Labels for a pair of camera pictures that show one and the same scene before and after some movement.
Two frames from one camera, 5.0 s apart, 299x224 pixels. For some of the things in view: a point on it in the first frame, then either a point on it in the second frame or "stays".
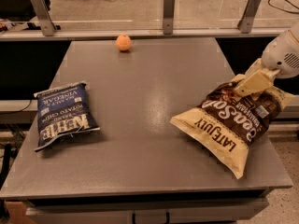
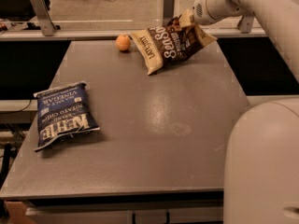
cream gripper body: [279, 57] -> [203, 12]
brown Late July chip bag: [227, 123] -> [170, 43]
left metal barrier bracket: [44, 13] stays
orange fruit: [123, 42] stays
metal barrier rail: [59, 35] stays
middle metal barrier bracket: [168, 12] stays
